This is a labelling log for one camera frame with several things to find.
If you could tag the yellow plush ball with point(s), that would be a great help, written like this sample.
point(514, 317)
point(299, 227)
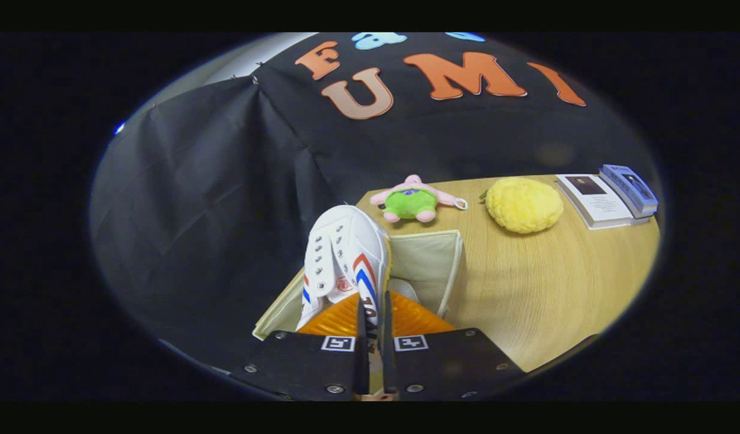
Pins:
point(522, 205)

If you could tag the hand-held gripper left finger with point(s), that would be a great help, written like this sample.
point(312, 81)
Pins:
point(362, 355)

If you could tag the beige fabric storage box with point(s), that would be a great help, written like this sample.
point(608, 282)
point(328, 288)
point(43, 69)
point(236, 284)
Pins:
point(427, 265)

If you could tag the pink and green plush toy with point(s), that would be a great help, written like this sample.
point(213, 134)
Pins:
point(411, 202)

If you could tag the white book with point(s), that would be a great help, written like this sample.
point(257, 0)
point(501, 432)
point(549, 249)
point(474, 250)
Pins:
point(596, 202)

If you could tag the blue book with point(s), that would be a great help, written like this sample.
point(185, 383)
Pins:
point(632, 190)

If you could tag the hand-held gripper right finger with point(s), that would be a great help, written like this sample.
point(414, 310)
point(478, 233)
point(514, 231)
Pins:
point(388, 355)

